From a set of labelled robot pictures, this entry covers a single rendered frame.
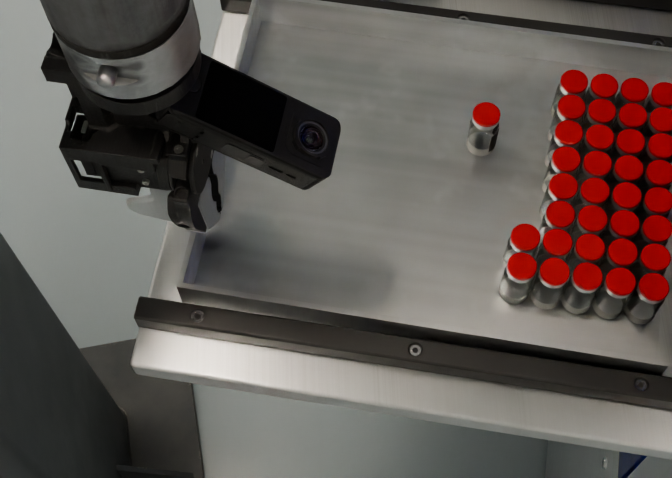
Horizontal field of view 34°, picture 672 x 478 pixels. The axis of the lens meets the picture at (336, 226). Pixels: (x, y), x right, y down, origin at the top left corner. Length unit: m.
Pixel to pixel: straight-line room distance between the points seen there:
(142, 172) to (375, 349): 0.21
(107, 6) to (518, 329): 0.40
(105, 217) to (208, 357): 1.08
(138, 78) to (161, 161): 0.10
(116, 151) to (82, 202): 1.21
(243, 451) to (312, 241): 0.90
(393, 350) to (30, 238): 1.18
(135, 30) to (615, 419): 0.43
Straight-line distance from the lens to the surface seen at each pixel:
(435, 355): 0.77
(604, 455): 1.15
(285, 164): 0.66
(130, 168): 0.68
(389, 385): 0.78
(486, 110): 0.82
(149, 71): 0.59
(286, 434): 1.68
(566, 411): 0.79
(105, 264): 1.82
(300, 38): 0.91
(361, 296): 0.80
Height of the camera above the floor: 1.62
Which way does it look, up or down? 64 degrees down
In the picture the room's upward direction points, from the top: 2 degrees counter-clockwise
